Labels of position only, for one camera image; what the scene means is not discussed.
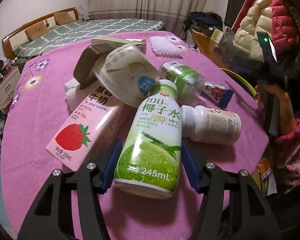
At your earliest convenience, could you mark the blue white snack wrapper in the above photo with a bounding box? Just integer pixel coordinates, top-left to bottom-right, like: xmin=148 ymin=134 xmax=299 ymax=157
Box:
xmin=203 ymin=81 xmax=234 ymax=108

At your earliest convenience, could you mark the white pink drink bottle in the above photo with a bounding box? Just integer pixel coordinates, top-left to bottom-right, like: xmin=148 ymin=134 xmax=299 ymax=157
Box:
xmin=181 ymin=105 xmax=242 ymax=145

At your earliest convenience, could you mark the clear green label bottle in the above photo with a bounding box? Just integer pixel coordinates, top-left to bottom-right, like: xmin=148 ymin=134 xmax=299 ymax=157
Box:
xmin=159 ymin=60 xmax=205 ymax=100

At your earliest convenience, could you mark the pink strawberry milk carton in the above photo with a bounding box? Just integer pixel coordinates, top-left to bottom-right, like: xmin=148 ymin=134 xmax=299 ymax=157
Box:
xmin=46 ymin=81 xmax=130 ymax=171

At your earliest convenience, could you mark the green coconut water bottle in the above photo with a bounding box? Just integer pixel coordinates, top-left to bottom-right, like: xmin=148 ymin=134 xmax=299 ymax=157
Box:
xmin=114 ymin=80 xmax=183 ymax=199

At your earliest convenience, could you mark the white tissue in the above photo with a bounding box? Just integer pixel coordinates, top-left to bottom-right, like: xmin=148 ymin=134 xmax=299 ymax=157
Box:
xmin=63 ymin=77 xmax=95 ymax=113

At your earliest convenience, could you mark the brown plastic tray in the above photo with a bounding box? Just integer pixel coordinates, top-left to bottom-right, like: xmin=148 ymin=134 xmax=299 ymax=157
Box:
xmin=73 ymin=43 xmax=113 ymax=90

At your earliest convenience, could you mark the green white carton box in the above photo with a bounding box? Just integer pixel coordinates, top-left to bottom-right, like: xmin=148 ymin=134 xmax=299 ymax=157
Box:
xmin=91 ymin=36 xmax=147 ymax=54

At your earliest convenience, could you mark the pink sleeve forearm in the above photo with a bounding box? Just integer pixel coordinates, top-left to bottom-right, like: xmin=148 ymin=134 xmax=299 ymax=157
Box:
xmin=273 ymin=119 xmax=300 ymax=193

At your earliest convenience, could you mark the yellow rim trash bin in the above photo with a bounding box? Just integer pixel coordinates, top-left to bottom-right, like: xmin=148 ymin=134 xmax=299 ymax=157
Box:
xmin=221 ymin=68 xmax=256 ymax=99

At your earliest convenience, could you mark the person right hand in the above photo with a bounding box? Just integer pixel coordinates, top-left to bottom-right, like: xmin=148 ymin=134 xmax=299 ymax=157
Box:
xmin=255 ymin=80 xmax=296 ymax=137

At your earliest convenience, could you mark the red quilted jacket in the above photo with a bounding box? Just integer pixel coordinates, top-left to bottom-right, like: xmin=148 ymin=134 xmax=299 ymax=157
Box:
xmin=231 ymin=0 xmax=300 ymax=55

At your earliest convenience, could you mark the cream puffer jacket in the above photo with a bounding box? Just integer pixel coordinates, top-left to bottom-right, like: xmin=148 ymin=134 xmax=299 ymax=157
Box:
xmin=232 ymin=0 xmax=273 ymax=61

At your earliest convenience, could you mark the wooden desk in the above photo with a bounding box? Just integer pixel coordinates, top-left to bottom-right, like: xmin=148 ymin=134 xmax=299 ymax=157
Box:
xmin=190 ymin=29 xmax=229 ymax=69

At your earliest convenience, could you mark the black television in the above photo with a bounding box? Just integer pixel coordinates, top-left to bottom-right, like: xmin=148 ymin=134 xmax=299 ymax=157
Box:
xmin=224 ymin=0 xmax=245 ymax=28

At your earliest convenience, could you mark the dark clothes pile on desk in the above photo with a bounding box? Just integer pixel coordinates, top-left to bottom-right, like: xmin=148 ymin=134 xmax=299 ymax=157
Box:
xmin=183 ymin=11 xmax=223 ymax=31

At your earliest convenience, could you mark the pink floral tablecloth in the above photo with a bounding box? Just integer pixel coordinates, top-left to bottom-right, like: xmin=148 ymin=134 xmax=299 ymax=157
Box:
xmin=0 ymin=39 xmax=269 ymax=239

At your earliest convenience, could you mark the white nightstand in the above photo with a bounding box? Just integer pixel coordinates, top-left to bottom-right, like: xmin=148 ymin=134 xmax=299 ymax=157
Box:
xmin=0 ymin=66 xmax=20 ymax=114

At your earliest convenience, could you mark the left brown pillow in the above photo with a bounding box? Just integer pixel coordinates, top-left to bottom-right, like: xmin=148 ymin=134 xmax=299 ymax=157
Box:
xmin=25 ymin=21 xmax=50 ymax=41

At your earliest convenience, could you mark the brown pillow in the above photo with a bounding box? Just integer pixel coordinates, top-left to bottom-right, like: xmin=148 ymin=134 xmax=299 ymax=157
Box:
xmin=53 ymin=12 xmax=76 ymax=25
xmin=25 ymin=21 xmax=50 ymax=41

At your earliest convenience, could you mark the bed with green quilt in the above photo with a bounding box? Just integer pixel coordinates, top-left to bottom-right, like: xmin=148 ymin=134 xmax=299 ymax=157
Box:
xmin=2 ymin=8 xmax=165 ymax=66

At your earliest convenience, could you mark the right brown pillow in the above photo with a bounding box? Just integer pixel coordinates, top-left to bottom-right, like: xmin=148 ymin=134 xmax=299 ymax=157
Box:
xmin=53 ymin=12 xmax=76 ymax=25

